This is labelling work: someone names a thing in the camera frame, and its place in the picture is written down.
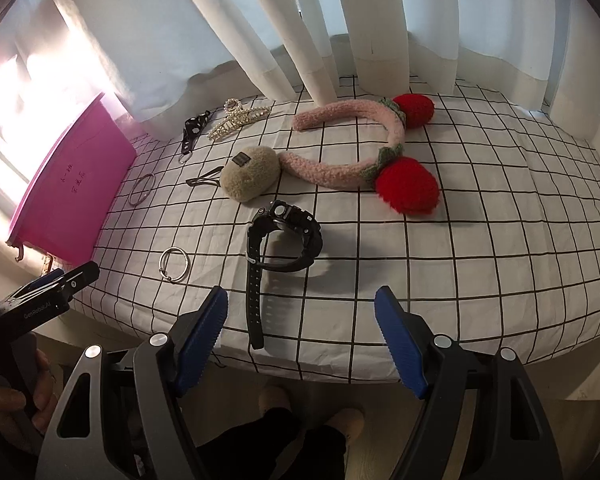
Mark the pearl hair claw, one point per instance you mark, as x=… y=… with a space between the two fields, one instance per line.
x=232 y=122

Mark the person's black pants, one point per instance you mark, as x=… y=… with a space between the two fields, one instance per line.
x=275 y=445

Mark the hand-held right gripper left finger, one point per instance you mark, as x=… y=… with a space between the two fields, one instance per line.
x=202 y=345

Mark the beige slipper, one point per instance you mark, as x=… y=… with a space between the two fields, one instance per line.
x=347 y=422
x=275 y=397

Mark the pink strawberry plush headband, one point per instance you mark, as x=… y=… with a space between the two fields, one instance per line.
x=330 y=170

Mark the pink plastic storage box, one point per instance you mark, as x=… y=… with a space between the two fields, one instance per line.
x=70 y=175

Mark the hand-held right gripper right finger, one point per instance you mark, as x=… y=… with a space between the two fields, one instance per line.
x=402 y=345

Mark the white sheer curtain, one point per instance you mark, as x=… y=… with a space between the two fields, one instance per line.
x=145 y=25

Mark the black hairpin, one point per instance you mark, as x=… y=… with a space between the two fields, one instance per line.
x=205 y=179

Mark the person's left hand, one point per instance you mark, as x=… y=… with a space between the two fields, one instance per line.
x=47 y=395

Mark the cream curtain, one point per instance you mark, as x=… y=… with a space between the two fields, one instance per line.
x=300 y=35

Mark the black digital wristwatch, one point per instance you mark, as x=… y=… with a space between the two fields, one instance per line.
x=255 y=310

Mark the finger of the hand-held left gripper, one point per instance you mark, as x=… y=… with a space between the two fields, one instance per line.
x=52 y=277
x=55 y=292

